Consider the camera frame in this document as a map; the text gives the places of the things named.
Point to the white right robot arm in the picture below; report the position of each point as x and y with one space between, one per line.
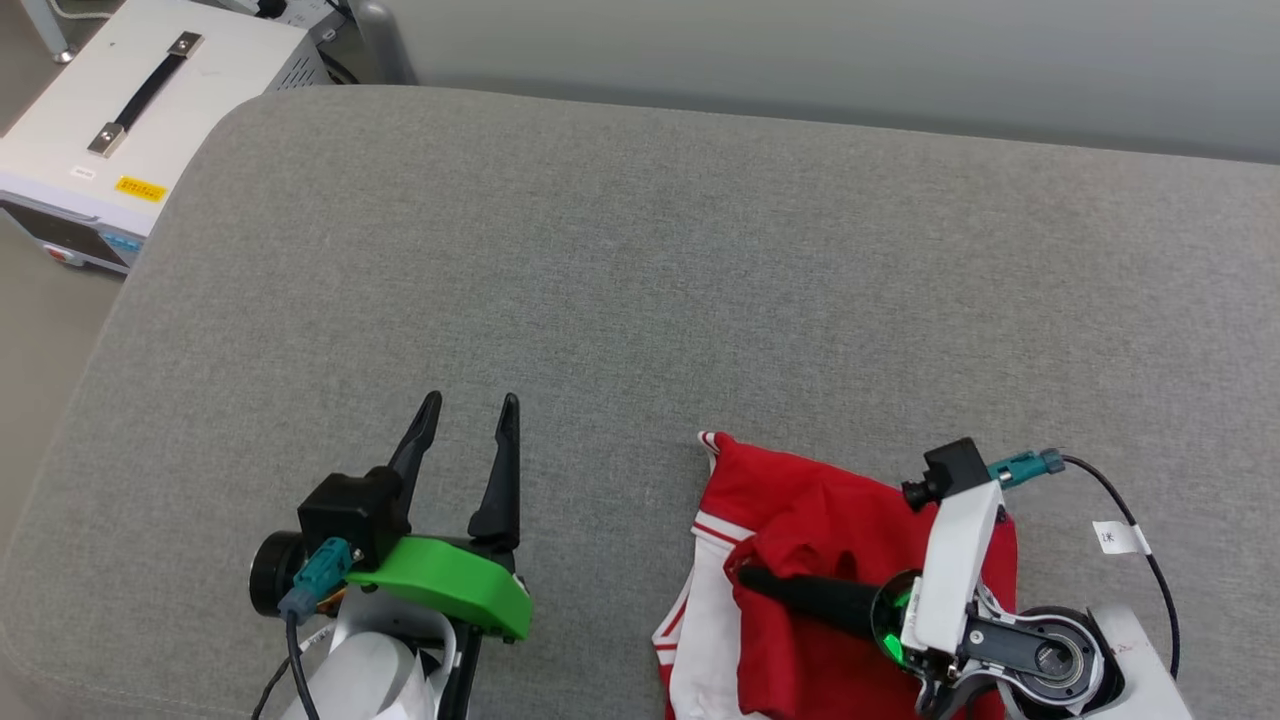
1130 660

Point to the white post with grey foot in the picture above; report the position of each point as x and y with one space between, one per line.
385 40

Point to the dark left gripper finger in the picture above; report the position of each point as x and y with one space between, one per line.
420 440
503 490

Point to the white power strip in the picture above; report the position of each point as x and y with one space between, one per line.
300 12

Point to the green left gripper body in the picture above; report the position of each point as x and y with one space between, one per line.
460 585

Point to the white slanted frame leg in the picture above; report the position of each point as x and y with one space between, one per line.
48 30

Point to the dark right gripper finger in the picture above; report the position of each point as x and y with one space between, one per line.
810 598

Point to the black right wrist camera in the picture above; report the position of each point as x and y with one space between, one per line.
950 472

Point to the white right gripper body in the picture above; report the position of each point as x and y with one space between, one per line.
955 570

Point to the red and white shirt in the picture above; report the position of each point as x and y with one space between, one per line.
800 520

